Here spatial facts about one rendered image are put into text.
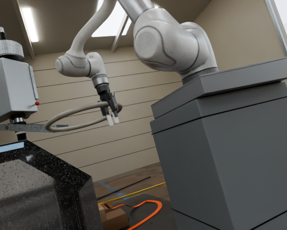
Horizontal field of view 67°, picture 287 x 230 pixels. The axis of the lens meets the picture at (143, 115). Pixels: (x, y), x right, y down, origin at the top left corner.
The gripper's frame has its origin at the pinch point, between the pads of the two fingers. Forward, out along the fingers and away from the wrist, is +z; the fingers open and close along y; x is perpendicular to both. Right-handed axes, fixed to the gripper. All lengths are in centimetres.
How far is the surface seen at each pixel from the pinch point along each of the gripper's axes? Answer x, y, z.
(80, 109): 15.7, 4.0, -9.0
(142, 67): -495, 316, -247
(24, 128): 19, 71, -21
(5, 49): 19, 68, -83
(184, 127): 18, -52, 19
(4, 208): 55, 16, 26
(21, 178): 48, 12, 16
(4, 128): 25, 92, -29
